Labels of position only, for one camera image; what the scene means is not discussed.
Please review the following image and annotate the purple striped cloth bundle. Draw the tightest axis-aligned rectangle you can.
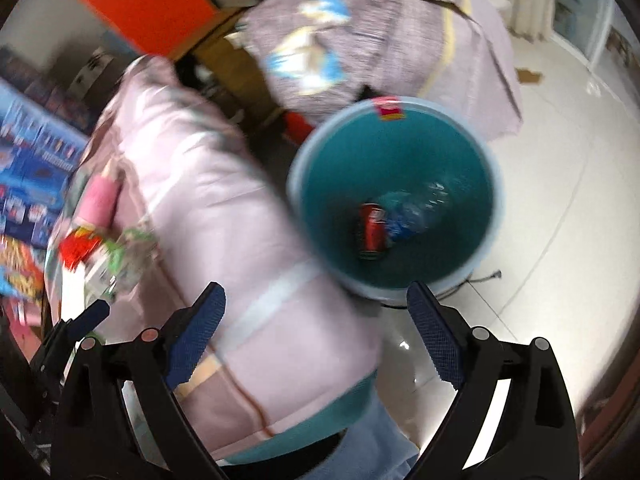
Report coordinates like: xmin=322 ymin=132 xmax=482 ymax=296
xmin=239 ymin=0 xmax=523 ymax=140

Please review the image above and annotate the pink paper cup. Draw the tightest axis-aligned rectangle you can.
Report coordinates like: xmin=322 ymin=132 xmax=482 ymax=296
xmin=75 ymin=174 xmax=122 ymax=229

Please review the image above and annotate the black cable on floor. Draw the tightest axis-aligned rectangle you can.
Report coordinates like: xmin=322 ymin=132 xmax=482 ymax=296
xmin=449 ymin=268 xmax=504 ymax=298

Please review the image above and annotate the pink plaid quilt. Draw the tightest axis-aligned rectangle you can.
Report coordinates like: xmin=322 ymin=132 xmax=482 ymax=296
xmin=44 ymin=56 xmax=382 ymax=462

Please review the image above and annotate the cardboard scrap on floor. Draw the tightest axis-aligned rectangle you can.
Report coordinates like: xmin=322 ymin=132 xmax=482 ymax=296
xmin=516 ymin=68 xmax=544 ymax=84

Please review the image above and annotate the red soda can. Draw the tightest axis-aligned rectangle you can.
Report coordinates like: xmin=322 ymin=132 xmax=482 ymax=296
xmin=357 ymin=202 xmax=388 ymax=260

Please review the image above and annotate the blue toy box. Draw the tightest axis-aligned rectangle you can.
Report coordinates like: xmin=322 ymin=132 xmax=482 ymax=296
xmin=1 ymin=81 xmax=88 ymax=304

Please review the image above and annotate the red round stool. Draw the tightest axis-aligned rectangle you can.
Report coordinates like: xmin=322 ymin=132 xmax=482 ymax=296
xmin=283 ymin=110 xmax=314 ymax=146

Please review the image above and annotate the green melon seed packet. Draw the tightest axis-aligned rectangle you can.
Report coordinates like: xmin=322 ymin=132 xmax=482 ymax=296
xmin=105 ymin=226 xmax=157 ymax=295

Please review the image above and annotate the clear water bottle blue label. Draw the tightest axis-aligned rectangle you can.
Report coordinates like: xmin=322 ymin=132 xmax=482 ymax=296
xmin=378 ymin=182 xmax=450 ymax=244

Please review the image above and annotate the teal plastic trash bin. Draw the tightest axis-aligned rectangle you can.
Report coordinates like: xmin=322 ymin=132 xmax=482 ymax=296
xmin=286 ymin=96 xmax=504 ymax=307

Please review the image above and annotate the brown wooden cabinet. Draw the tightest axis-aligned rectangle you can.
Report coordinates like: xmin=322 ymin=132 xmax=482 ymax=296
xmin=190 ymin=8 xmax=283 ymax=134

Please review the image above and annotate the red snack wrapper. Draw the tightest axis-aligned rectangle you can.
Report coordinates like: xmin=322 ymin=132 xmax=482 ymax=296
xmin=58 ymin=226 xmax=103 ymax=271

